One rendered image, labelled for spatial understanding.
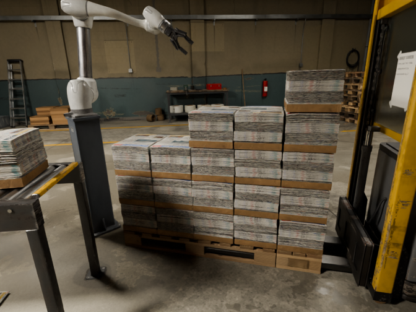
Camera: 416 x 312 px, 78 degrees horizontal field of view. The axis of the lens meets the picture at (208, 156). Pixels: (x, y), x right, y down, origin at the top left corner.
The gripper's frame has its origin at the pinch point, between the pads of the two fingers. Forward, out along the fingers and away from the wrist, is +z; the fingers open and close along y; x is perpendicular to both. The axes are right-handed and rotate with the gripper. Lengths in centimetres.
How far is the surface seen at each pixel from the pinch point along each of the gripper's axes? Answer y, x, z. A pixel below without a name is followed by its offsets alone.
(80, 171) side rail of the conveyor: -2, -121, 1
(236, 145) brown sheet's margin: 34, -60, 64
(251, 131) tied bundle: 42, -51, 64
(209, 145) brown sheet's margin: 23, -66, 52
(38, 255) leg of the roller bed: 29, -163, 15
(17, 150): 29, -132, -22
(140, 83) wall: -571, 249, -112
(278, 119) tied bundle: 56, -41, 71
